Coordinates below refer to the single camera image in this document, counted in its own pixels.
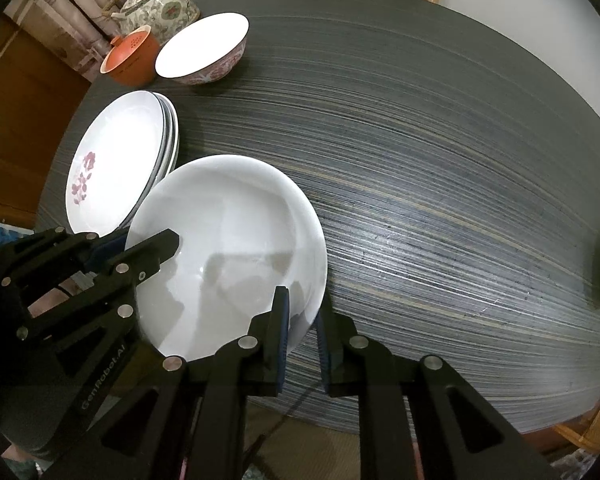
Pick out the small white floral plate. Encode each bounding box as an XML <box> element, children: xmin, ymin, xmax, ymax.
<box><xmin>65</xmin><ymin>90</ymin><xmax>163</xmax><ymax>236</ymax></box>

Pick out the plain white deep bowl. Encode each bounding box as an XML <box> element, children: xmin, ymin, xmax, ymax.
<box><xmin>126</xmin><ymin>155</ymin><xmax>327</xmax><ymax>361</ymax></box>

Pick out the wide white pink-patterned bowl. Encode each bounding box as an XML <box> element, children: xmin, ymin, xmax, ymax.
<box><xmin>155</xmin><ymin>12</ymin><xmax>250</xmax><ymax>86</ymax></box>

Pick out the brown wooden door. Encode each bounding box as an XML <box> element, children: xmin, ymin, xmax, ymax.
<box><xmin>0</xmin><ymin>16</ymin><xmax>91</xmax><ymax>228</ymax></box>

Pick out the orange lidded tea cup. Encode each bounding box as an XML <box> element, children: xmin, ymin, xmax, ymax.
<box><xmin>99</xmin><ymin>25</ymin><xmax>160</xmax><ymax>88</ymax></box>

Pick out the beige patterned curtain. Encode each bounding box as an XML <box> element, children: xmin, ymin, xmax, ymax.
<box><xmin>4</xmin><ymin>0</ymin><xmax>120</xmax><ymax>81</ymax></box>

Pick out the floral ceramic teapot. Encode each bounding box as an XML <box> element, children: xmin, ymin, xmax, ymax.
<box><xmin>102</xmin><ymin>0</ymin><xmax>201</xmax><ymax>46</ymax></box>

